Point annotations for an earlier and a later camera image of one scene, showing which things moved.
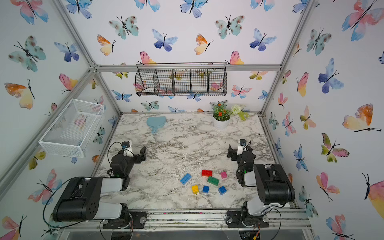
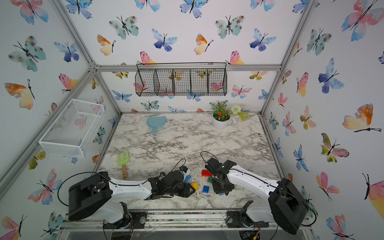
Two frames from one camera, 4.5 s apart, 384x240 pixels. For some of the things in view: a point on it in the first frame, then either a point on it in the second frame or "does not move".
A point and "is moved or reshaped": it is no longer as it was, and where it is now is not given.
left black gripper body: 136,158 → 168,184
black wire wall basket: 181,79 does not move
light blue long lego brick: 186,178 does not move
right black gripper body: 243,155 → 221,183
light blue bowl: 156,122 does not move
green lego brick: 213,180 does not move
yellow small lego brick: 195,189 is moved or reshaped
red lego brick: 206,173 does not move
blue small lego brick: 206,189 does not move
